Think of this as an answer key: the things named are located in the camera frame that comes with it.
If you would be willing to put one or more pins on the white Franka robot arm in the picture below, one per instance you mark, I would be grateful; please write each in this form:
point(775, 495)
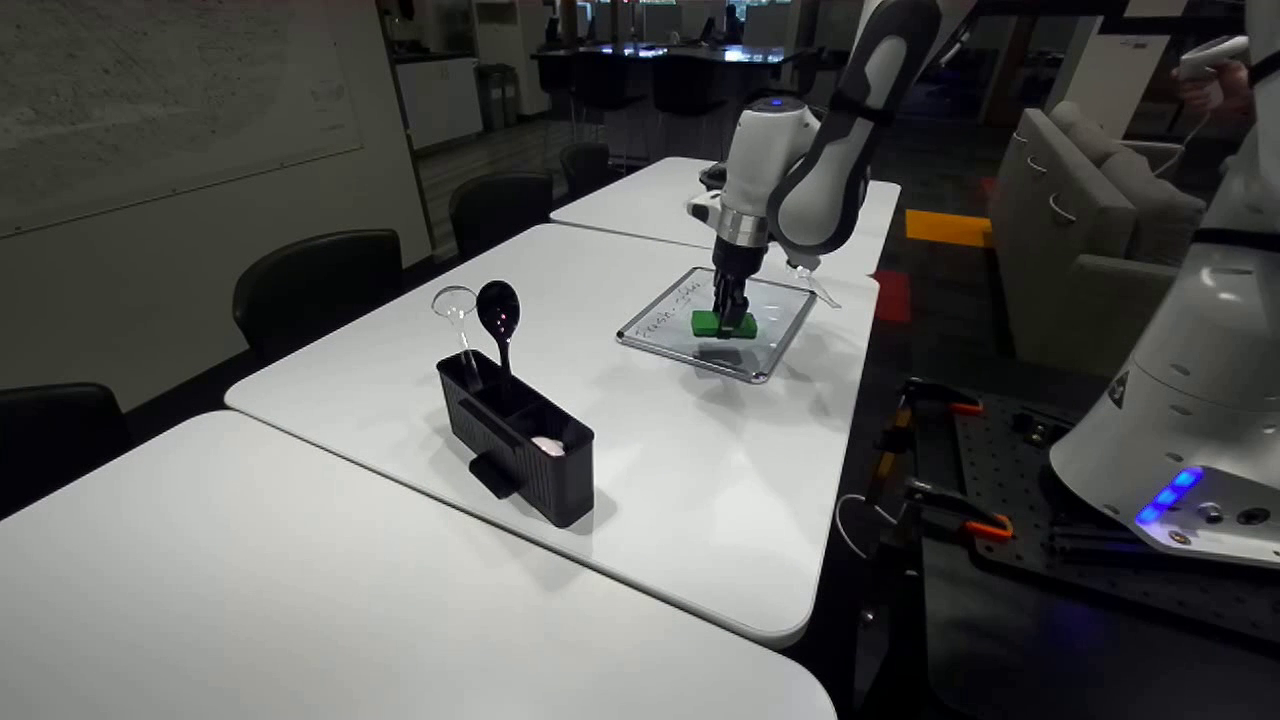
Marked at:
point(1186, 386)

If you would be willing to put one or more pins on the white cabinet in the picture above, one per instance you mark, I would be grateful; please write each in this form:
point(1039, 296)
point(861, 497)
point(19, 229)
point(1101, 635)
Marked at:
point(436, 106)

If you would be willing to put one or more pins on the person's hand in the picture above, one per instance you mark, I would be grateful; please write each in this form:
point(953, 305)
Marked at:
point(1220, 94)

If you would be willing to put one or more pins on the clear plastic spoon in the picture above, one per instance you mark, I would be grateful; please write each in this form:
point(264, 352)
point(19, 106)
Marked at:
point(450, 305)

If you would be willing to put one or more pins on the white hand controller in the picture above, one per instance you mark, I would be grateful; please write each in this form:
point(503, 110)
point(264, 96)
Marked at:
point(1213, 50)

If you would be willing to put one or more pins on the beige sofa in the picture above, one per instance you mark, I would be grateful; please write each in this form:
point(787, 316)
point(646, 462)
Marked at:
point(1083, 227)

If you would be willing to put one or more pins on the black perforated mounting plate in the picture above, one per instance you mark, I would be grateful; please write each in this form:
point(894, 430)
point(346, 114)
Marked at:
point(1065, 562)

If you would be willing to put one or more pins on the black plastic spoon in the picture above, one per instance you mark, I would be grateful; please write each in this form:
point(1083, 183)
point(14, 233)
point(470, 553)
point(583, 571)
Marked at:
point(496, 308)

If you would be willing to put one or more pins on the black rectangular holder box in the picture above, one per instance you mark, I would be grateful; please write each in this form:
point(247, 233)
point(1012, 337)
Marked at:
point(526, 462)

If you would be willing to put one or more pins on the small black office chair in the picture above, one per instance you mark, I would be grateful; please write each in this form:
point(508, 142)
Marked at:
point(503, 210)

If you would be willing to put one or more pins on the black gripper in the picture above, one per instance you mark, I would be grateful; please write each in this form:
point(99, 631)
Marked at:
point(734, 263)

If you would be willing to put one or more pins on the orange black clamp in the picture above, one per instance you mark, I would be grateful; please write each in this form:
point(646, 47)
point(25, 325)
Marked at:
point(943, 399)
point(980, 523)

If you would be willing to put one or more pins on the green board eraser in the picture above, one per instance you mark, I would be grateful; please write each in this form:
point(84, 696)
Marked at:
point(704, 321)

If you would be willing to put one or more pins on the clear glass tray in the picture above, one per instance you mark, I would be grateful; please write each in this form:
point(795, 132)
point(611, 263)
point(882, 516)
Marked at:
point(663, 325)

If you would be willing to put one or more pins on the dark bowl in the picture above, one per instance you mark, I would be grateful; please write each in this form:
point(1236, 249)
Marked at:
point(710, 172)

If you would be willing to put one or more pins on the large black office chair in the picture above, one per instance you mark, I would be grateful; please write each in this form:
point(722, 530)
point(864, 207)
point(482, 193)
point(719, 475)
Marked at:
point(314, 286)

